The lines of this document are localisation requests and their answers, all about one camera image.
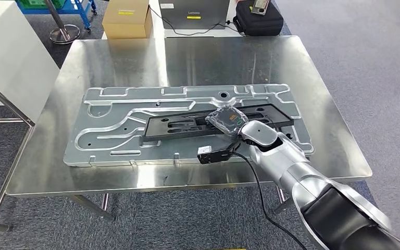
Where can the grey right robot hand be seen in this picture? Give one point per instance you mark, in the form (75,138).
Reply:
(227,119)

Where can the black plastic plate bracket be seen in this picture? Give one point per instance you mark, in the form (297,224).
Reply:
(281,119)

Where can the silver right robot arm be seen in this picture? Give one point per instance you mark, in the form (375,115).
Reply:
(279,162)

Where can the stainless steel workbench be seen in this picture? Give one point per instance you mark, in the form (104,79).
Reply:
(220,58)

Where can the stamped aluminium panel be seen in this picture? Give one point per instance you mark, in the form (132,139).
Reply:
(186,151)

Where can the black carry bag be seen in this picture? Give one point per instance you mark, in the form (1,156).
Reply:
(258,24)

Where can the grey laptop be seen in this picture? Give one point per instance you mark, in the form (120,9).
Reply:
(193,17)

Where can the small grey device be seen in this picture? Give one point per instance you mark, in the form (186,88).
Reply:
(259,7)

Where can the white table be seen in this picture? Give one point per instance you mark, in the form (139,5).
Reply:
(157,24)

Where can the brown cardboard box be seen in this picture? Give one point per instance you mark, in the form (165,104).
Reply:
(127,24)

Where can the blue metal cart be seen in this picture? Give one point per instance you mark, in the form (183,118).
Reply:
(48,10)

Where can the green plastic crate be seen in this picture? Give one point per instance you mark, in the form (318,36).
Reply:
(38,3)

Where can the chrome stanchion post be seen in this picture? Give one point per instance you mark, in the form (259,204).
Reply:
(63,34)

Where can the steel table frame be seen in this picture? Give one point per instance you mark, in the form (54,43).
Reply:
(6,101)

